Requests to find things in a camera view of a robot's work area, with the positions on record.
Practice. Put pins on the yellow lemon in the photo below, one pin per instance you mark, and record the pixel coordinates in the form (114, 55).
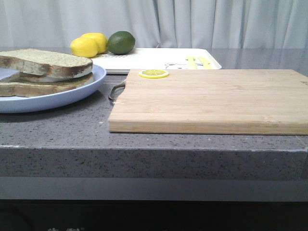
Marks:
(101, 40)
(84, 47)

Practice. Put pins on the wooden cutting board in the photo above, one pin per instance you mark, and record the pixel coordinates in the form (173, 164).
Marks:
(224, 101)

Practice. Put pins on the lemon slice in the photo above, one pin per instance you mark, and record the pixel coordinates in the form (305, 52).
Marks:
(153, 73)

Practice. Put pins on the yellow plastic fork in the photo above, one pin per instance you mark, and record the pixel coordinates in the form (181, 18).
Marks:
(191, 62)

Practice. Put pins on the green lime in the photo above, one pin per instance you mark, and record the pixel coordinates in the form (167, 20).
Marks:
(121, 42)

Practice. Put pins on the white rectangular tray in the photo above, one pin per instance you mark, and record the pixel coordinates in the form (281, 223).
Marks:
(152, 58)

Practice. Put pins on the light blue plate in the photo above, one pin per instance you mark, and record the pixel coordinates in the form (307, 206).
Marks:
(32, 104)

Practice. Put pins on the fried egg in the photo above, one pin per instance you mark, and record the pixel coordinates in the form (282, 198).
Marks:
(36, 78)

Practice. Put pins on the front yellow lemon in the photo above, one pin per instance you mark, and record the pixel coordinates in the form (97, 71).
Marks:
(84, 47)

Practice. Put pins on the bread slice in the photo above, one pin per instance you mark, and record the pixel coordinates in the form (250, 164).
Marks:
(46, 63)
(14, 85)

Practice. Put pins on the rear yellow lemon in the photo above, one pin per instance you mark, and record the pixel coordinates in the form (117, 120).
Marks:
(101, 40)

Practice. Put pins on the yellow plastic knife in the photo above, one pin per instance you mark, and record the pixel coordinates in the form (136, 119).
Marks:
(205, 62)

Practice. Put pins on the metal cutting board handle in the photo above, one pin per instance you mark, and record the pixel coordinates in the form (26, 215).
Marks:
(113, 95)

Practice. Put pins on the grey curtain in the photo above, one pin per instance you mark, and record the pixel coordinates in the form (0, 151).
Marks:
(279, 24)

